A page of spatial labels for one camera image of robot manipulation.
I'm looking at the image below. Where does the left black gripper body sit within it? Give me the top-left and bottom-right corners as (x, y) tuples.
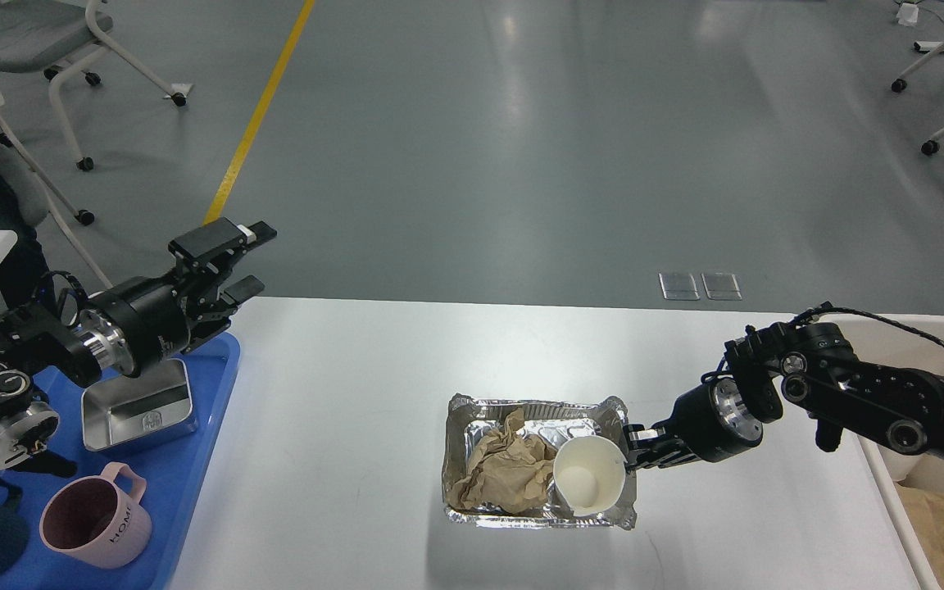
(79, 274), (192, 378)

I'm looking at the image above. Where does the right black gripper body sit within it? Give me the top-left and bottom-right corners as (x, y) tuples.
(672, 377), (763, 465)

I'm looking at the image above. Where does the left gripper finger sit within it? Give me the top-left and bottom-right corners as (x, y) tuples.
(168, 217), (278, 283)
(186, 275), (266, 354)

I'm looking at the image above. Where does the white paper cup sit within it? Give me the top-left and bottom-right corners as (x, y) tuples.
(553, 434), (626, 518)

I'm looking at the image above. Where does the square metal tray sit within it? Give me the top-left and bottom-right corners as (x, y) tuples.
(81, 359), (199, 458)

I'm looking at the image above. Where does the aluminium foil tray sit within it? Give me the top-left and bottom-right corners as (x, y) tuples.
(442, 393), (638, 530)

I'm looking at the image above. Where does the pink mug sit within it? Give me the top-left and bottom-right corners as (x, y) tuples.
(39, 462), (153, 569)

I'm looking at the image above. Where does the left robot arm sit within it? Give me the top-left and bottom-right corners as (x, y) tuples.
(0, 218), (278, 477)

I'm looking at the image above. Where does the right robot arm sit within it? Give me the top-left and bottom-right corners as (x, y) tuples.
(623, 302), (944, 471)

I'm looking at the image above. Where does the floor socket plate right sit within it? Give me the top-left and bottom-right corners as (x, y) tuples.
(701, 272), (744, 302)

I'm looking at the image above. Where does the floor socket plate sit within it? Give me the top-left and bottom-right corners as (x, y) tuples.
(701, 272), (744, 302)
(658, 272), (701, 302)

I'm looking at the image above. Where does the floor socket plate left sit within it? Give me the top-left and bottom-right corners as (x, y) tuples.
(658, 272), (701, 302)

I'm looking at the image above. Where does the blue plastic tray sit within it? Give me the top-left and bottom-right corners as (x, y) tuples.
(0, 333), (240, 589)

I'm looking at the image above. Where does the paper cup in bin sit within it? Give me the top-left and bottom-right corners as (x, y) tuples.
(878, 446), (923, 482)

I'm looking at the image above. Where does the beige plastic bin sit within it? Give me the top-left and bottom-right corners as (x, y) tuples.
(825, 314), (944, 589)

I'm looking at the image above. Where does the grey office chair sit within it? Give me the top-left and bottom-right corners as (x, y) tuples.
(0, 1), (191, 288)

